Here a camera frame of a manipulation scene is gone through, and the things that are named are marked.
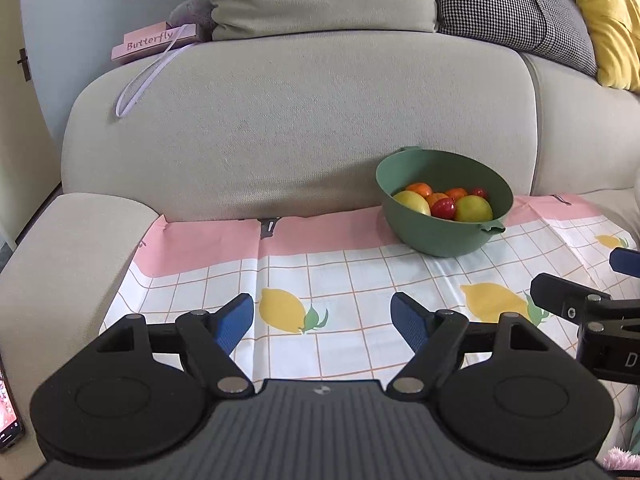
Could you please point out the red cherry tomato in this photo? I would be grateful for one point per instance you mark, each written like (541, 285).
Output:
(479, 192)
(443, 208)

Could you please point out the lemon-print checked cloth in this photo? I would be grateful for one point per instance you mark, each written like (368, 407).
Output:
(340, 270)

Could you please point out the pink box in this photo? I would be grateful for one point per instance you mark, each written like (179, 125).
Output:
(150, 42)

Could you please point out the smartphone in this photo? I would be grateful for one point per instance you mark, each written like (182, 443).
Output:
(7, 410)

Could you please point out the houndstooth cushion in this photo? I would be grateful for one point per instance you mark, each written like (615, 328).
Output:
(515, 10)

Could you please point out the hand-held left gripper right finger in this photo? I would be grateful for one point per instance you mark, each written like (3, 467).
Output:
(409, 322)

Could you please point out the yellow cushion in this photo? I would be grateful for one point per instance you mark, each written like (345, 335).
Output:
(612, 25)

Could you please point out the beige sofa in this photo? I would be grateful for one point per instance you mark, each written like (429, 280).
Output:
(300, 120)

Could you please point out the pink fuzzy cloth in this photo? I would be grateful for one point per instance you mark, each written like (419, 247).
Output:
(622, 460)

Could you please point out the green colander bowl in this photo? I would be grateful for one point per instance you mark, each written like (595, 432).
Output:
(440, 235)

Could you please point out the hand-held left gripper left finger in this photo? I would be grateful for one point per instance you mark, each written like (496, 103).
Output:
(234, 322)

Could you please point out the yellow-green lemon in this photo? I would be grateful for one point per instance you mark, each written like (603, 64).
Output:
(472, 208)
(412, 201)

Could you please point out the grey plush toy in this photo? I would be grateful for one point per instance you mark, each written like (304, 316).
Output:
(192, 15)

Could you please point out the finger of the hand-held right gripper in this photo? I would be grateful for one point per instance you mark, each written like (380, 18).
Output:
(625, 262)
(555, 292)

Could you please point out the orange tangerine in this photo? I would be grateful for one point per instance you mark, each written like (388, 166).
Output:
(419, 189)
(456, 193)
(435, 199)

